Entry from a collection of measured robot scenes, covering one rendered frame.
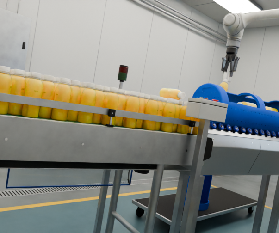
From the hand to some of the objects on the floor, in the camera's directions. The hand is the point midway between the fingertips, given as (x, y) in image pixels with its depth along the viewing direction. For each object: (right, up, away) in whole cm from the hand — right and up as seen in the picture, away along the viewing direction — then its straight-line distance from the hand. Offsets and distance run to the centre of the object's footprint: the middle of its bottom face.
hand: (227, 76), depth 197 cm
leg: (-32, -128, -9) cm, 132 cm away
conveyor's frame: (-113, -116, -55) cm, 171 cm away
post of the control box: (-43, -127, -43) cm, 141 cm away
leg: (+42, -137, +56) cm, 154 cm away
